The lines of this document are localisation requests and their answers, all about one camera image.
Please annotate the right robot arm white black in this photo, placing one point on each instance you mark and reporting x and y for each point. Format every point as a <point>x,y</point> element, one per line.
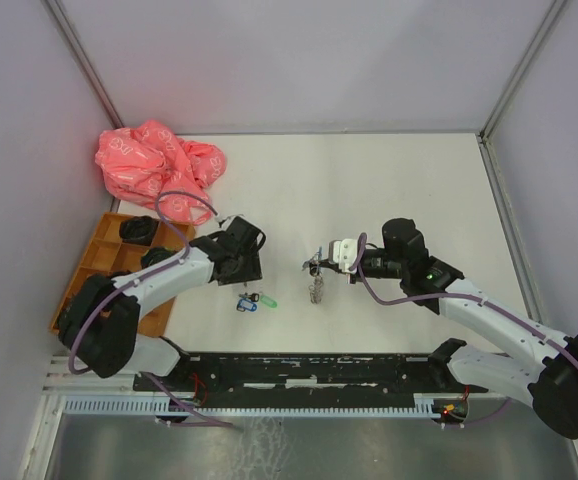
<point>535,365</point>

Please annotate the black bundle top compartment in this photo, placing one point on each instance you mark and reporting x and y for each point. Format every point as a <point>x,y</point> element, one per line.
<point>138,230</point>

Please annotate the orange wooden compartment tray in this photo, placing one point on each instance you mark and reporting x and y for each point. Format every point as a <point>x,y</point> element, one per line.
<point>108,254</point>

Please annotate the green key tag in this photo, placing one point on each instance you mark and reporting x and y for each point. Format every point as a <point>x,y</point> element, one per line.
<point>268,301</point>

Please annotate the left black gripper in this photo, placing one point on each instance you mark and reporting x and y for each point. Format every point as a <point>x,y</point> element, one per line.
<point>251,271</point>

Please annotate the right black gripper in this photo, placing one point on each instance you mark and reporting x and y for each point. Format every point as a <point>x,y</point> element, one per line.
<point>354,277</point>

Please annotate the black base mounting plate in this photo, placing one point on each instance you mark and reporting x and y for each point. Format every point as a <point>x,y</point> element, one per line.
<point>299,381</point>

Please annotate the blue key tag on table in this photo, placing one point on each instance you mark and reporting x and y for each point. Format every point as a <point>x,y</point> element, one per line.
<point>246,305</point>

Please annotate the green black bundle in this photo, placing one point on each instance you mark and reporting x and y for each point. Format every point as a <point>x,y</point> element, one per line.
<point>155,255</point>

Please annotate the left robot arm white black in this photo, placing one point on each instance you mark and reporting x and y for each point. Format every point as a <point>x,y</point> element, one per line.
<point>100,324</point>

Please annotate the pink plastic bag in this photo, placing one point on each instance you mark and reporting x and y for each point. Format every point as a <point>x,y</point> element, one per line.
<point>151,167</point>

